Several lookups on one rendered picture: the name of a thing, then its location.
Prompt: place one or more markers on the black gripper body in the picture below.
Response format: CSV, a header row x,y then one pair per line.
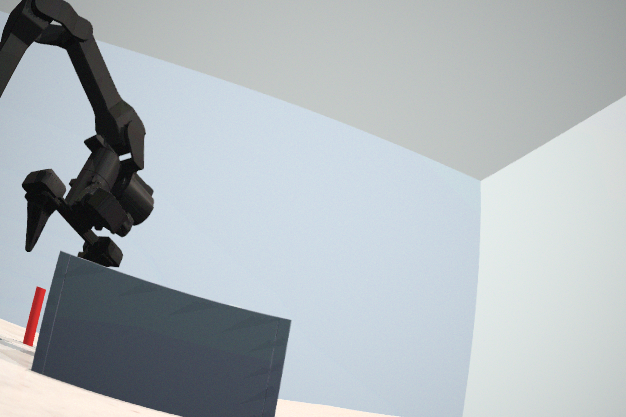
x,y
80,218

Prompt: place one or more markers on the red peg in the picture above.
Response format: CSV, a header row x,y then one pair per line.
x,y
34,316

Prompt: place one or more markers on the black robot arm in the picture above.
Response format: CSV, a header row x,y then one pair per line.
x,y
118,128

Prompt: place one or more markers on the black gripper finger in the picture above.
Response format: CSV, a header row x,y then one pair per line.
x,y
99,258
40,205

